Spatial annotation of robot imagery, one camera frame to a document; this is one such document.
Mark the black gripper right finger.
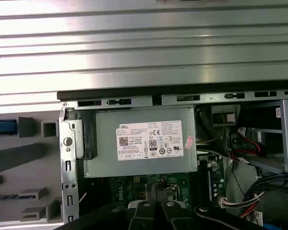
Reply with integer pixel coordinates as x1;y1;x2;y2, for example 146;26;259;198
156;184;262;230

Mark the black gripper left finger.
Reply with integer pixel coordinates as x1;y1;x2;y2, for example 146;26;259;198
60;184;159;230

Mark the hard disk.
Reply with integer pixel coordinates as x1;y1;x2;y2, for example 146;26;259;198
0;119;17;137

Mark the CPU socket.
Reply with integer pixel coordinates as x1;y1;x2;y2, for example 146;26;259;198
163;184;181;204

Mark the green motherboard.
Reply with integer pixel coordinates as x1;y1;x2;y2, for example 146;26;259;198
110;153;228;215

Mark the RAM stick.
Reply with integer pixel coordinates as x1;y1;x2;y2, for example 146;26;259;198
206;165;214;204
0;194;36;200

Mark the grey power supply unit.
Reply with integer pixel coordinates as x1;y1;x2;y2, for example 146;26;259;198
83;106;198;178

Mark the black open PC case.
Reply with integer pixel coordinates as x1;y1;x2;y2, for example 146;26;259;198
57;88;288;230

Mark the grey parts rack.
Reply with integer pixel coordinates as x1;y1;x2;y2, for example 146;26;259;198
0;116;63;223

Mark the yellow wire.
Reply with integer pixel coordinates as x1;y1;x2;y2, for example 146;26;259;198
198;115;225;147

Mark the black wire bundle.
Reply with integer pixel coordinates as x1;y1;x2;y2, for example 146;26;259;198
240;173;288;209

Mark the red wire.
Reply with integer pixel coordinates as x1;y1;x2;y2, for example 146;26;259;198
231;141;266;160

